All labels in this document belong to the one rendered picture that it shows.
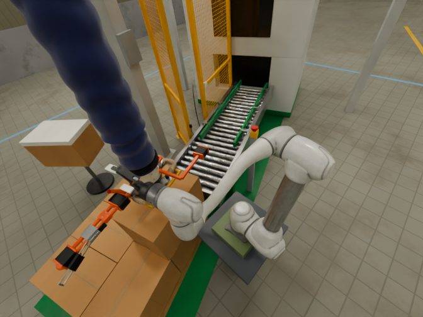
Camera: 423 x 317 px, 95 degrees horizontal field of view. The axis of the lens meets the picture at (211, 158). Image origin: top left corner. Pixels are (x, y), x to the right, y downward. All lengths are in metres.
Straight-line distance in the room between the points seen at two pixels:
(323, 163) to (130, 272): 1.59
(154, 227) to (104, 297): 0.68
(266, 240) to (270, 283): 1.08
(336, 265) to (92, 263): 2.23
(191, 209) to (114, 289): 1.33
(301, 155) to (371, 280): 1.86
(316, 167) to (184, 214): 0.54
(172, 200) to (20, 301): 2.56
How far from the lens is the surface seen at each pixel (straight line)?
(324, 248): 2.50
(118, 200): 1.30
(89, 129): 2.75
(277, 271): 2.30
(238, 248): 1.46
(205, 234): 1.58
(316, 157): 0.87
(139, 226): 1.53
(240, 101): 3.33
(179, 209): 0.68
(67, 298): 2.09
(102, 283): 1.97
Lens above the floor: 2.20
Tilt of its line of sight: 46 degrees down
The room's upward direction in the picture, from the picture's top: 8 degrees counter-clockwise
